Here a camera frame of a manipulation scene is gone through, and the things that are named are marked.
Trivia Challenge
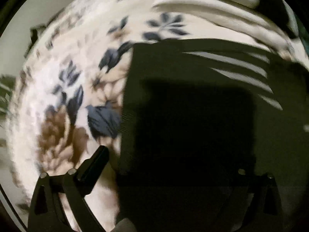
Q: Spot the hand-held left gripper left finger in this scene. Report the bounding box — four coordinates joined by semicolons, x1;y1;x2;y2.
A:
28;146;110;232

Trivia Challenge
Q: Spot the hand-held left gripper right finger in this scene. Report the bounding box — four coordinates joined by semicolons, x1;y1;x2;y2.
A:
231;169;283;232

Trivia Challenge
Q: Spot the black garment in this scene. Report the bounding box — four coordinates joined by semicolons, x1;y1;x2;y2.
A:
115;38;309;232

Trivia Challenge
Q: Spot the floral blanket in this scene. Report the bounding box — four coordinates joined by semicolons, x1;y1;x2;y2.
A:
5;0;300;232

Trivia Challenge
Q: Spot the teal green garment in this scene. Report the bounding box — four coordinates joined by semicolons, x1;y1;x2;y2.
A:
291;5;309;58

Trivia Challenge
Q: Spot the white folded cloth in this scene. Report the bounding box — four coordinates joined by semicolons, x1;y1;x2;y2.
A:
152;0;300;61

